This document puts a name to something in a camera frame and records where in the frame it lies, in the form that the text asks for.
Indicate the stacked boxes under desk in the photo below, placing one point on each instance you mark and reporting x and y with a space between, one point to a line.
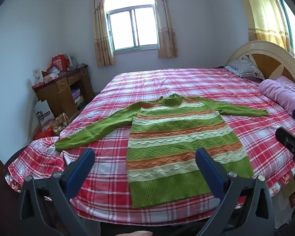
77 97

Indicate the brown wooden desk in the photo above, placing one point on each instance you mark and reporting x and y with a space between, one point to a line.
61 91

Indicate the sliding window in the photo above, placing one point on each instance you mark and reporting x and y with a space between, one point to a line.
132 24

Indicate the striped pillow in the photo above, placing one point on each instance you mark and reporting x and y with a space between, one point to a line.
245 68

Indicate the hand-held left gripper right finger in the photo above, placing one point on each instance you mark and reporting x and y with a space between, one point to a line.
208 170

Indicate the person's left hand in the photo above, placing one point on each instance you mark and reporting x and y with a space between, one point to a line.
132 233

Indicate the white gift bag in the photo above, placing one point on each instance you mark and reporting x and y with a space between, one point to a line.
38 76

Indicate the bed with red plaid sheet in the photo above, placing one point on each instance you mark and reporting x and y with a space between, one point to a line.
186 88

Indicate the green striped knit sweater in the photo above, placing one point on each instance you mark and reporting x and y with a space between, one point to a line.
177 147

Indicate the cream wooden headboard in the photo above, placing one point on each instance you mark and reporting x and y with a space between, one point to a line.
268 56

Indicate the yellow curtain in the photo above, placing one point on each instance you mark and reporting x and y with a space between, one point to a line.
265 12

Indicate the beige floral curtain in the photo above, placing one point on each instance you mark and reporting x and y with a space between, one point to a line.
167 29
102 34

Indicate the white bag with black print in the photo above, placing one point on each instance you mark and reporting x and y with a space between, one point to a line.
43 114

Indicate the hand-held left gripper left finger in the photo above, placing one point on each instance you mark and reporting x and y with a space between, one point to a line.
84 166

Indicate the pink blanket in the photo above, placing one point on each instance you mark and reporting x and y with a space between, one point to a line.
282 93

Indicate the red plastic bag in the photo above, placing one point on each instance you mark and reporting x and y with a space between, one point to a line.
43 134

